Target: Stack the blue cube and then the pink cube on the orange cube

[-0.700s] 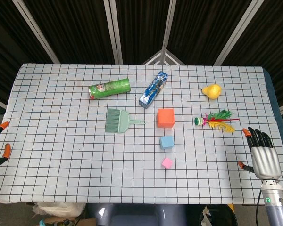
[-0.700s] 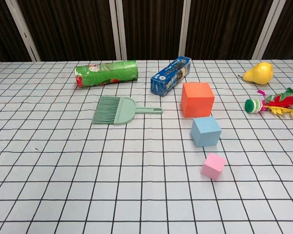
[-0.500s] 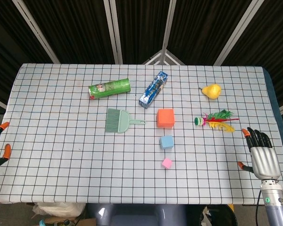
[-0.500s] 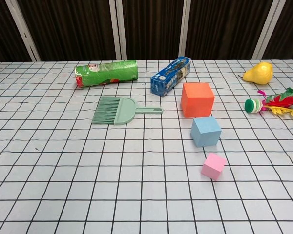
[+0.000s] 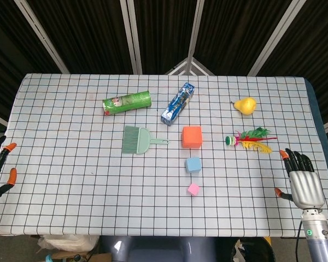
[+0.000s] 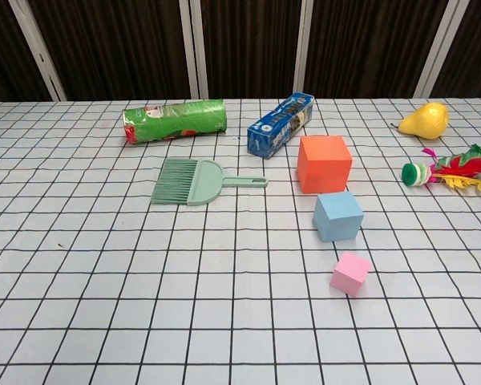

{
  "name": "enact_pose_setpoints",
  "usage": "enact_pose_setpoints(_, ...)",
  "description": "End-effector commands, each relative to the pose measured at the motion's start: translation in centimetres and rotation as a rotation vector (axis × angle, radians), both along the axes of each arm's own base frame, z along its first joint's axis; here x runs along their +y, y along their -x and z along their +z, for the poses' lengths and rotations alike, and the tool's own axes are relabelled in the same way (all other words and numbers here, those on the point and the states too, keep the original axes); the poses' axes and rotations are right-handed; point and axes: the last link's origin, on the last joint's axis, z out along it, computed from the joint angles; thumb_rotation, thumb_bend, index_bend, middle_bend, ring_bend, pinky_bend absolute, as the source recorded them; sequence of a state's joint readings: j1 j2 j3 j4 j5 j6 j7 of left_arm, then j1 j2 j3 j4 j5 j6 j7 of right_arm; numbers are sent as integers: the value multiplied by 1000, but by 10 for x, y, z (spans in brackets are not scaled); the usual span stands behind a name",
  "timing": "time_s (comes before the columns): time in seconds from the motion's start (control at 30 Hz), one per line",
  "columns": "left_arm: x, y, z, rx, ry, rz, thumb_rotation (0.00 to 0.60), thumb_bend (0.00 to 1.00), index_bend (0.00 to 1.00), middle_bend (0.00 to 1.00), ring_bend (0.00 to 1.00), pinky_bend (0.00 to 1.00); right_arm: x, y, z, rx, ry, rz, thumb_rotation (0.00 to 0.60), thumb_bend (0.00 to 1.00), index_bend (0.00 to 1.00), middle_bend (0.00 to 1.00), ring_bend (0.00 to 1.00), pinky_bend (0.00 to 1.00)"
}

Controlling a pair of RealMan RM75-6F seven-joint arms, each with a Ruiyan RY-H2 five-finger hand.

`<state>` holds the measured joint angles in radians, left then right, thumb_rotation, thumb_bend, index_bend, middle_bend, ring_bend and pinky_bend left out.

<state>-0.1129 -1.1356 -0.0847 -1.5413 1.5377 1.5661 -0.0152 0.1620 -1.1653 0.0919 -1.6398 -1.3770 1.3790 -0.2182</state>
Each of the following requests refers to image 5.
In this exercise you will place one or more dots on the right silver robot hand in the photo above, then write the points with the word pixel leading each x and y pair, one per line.
pixel 306 188

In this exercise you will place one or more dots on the pink foam cube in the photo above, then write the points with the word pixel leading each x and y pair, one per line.
pixel 193 189

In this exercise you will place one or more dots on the blue foam cube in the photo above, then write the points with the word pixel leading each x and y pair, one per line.
pixel 193 165

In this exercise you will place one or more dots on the orange foam cube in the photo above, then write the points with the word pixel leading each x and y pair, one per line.
pixel 192 137

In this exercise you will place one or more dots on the green hand brush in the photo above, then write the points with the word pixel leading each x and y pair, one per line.
pixel 136 140

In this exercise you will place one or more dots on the dark blue table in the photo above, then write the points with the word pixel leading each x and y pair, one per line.
pixel 322 122

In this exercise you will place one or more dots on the white checkered tablecloth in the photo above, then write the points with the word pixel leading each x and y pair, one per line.
pixel 71 177

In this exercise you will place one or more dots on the black trash bin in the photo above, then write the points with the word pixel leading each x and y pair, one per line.
pixel 257 251

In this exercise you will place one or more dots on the colourful feather shuttlecock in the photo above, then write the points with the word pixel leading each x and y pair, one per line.
pixel 239 140

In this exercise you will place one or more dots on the white plastic bag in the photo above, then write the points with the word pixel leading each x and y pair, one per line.
pixel 68 243

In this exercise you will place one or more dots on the yellow toy pear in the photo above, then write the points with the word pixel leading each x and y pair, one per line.
pixel 246 106

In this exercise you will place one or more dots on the brown cardboard box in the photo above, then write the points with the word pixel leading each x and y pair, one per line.
pixel 98 258

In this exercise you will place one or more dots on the green chip can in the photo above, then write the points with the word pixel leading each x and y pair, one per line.
pixel 127 103

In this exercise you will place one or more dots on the blue cookie box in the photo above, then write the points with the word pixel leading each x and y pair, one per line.
pixel 177 103

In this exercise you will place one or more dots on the grey-blue robot torso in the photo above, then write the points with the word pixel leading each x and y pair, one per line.
pixel 153 251

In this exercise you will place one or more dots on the dark folding partition screen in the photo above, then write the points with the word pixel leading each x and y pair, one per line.
pixel 93 32

